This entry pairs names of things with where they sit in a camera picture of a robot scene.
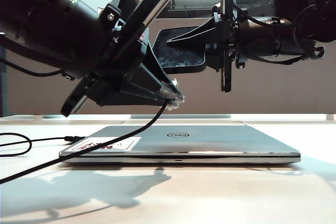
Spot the brown desk divider panel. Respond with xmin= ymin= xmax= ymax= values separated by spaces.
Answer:
xmin=5 ymin=16 xmax=336 ymax=115

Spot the black smartphone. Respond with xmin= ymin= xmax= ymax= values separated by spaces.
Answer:
xmin=152 ymin=26 xmax=207 ymax=75

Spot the white Nice Try sticker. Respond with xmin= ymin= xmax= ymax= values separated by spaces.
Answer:
xmin=71 ymin=136 xmax=142 ymax=153

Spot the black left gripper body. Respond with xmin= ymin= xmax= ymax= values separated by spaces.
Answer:
xmin=60 ymin=0 xmax=176 ymax=118

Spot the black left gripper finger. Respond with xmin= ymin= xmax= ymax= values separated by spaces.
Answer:
xmin=141 ymin=40 xmax=184 ymax=99
xmin=91 ymin=62 xmax=186 ymax=108

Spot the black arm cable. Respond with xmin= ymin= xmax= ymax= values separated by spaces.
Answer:
xmin=0 ymin=56 xmax=64 ymax=78

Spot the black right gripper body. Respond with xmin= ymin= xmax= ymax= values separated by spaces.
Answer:
xmin=211 ymin=0 xmax=249 ymax=93

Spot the black charging cable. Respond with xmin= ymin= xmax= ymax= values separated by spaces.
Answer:
xmin=0 ymin=77 xmax=186 ymax=184

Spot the silver Dell laptop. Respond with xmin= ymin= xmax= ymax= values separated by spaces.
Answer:
xmin=58 ymin=125 xmax=301 ymax=164

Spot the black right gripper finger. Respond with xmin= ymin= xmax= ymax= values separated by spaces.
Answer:
xmin=204 ymin=47 xmax=224 ymax=73
xmin=166 ymin=18 xmax=221 ymax=50

